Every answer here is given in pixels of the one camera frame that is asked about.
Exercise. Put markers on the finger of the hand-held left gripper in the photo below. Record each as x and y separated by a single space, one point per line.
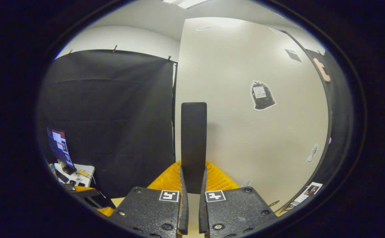
106 211
85 192

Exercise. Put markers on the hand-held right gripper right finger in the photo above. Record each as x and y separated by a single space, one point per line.
235 211

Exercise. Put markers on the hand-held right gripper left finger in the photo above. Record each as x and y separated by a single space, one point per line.
152 211

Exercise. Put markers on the beige cabinet door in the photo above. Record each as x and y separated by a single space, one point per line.
238 138

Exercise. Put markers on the white side table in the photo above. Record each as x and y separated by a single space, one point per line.
86 170

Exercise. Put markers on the computer monitor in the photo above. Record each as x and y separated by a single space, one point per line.
59 145

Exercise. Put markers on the black backdrop cloth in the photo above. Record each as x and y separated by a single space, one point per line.
113 115

